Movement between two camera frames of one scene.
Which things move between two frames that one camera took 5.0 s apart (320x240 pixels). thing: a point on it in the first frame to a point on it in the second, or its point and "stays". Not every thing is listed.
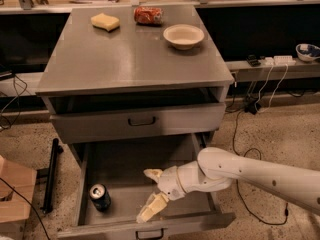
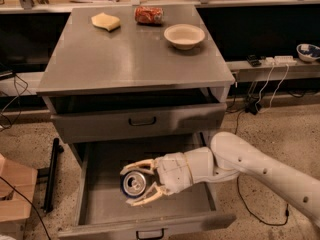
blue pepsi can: [100, 197] to [134, 183]
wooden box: [14, 209] stays
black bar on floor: [51, 179] stays
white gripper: [169, 181] to [172, 171]
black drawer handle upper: [144, 124] stays
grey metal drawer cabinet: [131, 86] stays
